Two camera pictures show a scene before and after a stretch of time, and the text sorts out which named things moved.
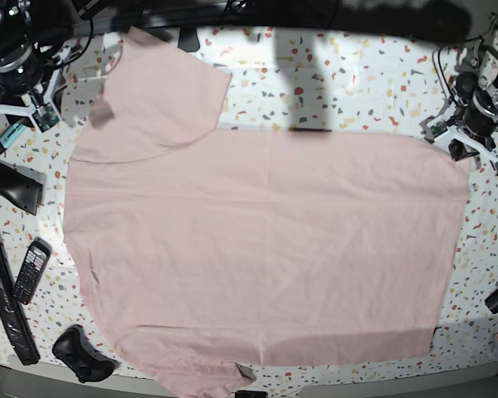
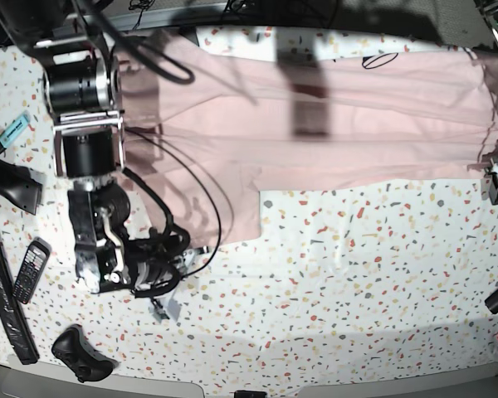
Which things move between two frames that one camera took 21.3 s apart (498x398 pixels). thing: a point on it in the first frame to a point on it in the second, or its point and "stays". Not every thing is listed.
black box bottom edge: x=250 y=394 stays
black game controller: x=73 y=348 stays
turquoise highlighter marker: x=7 y=138 stays
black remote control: x=34 y=264 stays
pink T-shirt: x=207 y=248 to x=204 y=143
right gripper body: x=34 y=108 to x=156 y=259
